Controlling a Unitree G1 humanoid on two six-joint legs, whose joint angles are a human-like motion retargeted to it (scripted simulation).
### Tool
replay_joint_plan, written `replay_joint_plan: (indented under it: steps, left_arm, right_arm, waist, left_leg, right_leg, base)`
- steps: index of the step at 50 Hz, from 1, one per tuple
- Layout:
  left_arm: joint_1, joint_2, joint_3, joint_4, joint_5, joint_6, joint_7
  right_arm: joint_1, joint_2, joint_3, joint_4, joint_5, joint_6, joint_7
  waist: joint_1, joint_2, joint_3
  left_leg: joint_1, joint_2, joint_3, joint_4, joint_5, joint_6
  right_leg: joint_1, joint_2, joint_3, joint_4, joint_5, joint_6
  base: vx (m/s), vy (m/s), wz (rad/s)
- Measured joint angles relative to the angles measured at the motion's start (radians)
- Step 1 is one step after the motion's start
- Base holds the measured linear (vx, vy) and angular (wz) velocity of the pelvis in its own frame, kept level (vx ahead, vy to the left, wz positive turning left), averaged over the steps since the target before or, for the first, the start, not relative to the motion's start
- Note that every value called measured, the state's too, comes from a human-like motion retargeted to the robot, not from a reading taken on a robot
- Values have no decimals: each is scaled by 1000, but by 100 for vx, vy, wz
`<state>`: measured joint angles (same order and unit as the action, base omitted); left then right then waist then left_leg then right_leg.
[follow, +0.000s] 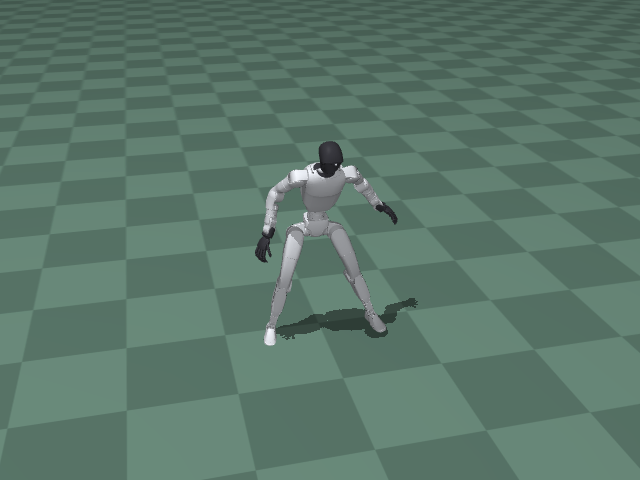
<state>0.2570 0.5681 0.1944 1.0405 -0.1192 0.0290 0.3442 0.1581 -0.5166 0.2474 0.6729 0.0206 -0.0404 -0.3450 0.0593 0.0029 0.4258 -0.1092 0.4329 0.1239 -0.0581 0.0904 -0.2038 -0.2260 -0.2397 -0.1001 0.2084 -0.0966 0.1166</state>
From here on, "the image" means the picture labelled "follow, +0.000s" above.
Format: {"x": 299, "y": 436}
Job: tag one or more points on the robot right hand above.
{"x": 263, "y": 245}

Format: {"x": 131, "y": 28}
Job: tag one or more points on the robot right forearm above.
{"x": 271, "y": 212}

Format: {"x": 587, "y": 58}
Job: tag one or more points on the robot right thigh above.
{"x": 291, "y": 253}

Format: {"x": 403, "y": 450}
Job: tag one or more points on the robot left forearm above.
{"x": 371, "y": 196}

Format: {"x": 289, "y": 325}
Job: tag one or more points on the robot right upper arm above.
{"x": 295, "y": 179}

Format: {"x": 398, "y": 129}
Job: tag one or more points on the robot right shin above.
{"x": 277, "y": 304}

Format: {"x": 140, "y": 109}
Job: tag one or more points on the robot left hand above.
{"x": 388, "y": 211}

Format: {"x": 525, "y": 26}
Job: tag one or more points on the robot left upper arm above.
{"x": 352, "y": 175}

